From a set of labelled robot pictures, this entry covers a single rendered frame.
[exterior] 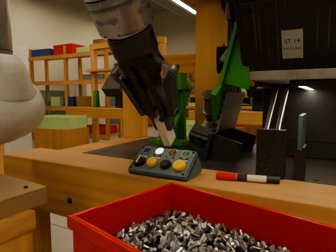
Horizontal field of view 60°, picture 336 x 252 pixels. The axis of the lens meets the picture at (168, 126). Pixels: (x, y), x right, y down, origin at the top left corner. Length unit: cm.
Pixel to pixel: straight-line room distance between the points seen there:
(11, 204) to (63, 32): 949
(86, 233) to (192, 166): 32
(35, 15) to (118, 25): 905
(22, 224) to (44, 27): 904
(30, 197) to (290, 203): 50
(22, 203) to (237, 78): 59
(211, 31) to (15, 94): 79
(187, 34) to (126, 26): 1173
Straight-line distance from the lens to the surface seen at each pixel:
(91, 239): 39
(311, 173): 77
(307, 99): 93
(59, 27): 996
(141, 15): 44
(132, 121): 141
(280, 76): 60
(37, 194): 68
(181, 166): 63
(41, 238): 109
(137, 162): 68
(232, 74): 81
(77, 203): 83
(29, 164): 95
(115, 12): 43
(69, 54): 689
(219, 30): 123
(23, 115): 77
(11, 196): 66
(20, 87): 77
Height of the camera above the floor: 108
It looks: 6 degrees down
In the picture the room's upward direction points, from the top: straight up
